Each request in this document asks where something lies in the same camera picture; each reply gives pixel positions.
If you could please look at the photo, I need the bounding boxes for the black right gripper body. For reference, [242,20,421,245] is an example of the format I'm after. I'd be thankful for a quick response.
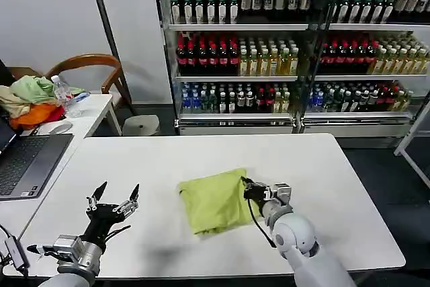
[243,181,271,202]

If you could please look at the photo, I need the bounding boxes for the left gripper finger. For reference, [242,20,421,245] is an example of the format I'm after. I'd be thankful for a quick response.
[85,180,109,213]
[114,183,140,216]

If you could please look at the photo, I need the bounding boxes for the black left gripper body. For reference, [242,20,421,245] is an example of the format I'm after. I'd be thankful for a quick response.
[79,202,134,245]

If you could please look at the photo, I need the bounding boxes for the lime green shirt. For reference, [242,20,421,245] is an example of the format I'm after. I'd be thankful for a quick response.
[177,167,267,237]

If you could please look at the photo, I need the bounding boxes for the grey laptop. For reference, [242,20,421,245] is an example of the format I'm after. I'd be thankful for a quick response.
[0,117,75,200]

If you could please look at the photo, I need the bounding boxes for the grey round stool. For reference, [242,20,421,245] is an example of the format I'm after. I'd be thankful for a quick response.
[122,114,161,138]

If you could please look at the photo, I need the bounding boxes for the white computer mouse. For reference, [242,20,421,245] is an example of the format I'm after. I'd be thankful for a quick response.
[43,120,74,136]

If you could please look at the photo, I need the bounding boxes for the white side table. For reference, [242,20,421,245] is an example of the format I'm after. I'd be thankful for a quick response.
[0,93,123,244]

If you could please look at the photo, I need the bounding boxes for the light blue cloth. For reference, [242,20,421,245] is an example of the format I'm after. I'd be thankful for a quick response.
[69,91,91,103]

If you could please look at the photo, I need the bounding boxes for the orange garment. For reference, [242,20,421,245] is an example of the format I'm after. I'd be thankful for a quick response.
[9,103,67,130]

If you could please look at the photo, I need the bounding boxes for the clear plastic water bottle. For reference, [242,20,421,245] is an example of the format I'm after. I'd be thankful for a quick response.
[50,75,75,116]

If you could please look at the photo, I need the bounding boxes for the beige garment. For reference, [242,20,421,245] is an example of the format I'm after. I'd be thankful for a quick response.
[0,85,33,119]

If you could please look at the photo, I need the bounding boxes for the light green garment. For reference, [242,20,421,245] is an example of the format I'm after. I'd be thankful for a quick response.
[9,75,87,104]

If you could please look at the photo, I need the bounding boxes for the glass shelf of drink bottles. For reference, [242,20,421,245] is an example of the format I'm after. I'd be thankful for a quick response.
[299,0,430,138]
[150,0,333,136]

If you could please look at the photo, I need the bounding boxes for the brown wooden chair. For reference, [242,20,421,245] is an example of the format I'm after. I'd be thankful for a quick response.
[44,53,136,117]

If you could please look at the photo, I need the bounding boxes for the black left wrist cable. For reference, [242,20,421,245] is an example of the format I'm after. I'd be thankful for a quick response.
[102,223,132,243]

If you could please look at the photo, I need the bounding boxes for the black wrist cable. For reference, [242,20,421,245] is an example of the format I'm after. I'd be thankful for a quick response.
[102,223,132,243]
[247,198,277,249]

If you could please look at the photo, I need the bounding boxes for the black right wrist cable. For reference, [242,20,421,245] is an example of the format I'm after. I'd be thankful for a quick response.
[247,198,277,249]

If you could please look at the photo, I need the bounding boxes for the grey cable adapter hub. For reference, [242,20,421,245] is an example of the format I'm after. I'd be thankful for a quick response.
[0,223,31,278]

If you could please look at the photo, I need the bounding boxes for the black slanted wall strip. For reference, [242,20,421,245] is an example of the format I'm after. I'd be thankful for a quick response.
[85,0,138,116]

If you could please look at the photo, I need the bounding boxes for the white metal rack frame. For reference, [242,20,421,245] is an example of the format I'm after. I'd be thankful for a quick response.
[392,97,430,191]

